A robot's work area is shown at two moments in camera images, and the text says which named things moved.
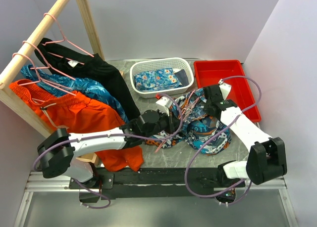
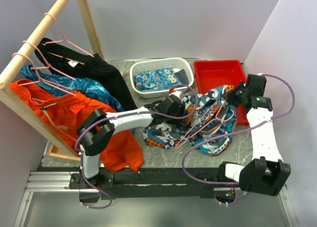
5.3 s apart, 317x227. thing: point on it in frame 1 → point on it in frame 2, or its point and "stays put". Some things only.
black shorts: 89,67 stays put
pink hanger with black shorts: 63,40 stays put
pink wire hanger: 189,106 → 217,117
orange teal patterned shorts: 193,128 stays put
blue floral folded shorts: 157,79 stays put
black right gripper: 206,108 → 229,96
